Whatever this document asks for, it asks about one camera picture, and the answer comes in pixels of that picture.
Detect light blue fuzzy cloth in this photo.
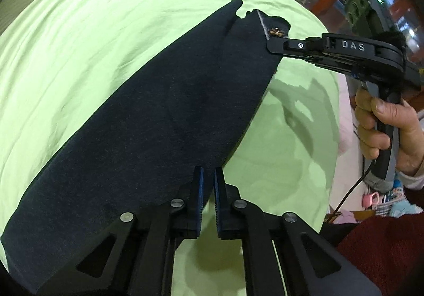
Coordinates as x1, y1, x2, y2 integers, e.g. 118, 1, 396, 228
389, 199, 423, 218

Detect light green bed sheet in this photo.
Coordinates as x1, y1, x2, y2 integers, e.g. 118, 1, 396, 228
0, 0, 342, 296

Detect dark red cloth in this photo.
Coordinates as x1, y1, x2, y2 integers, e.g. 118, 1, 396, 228
337, 214, 424, 295

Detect dark navy pants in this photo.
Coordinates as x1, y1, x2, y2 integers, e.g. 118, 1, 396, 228
1, 0, 290, 292

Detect person's right hand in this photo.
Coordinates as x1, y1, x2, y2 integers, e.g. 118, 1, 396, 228
355, 89, 423, 177

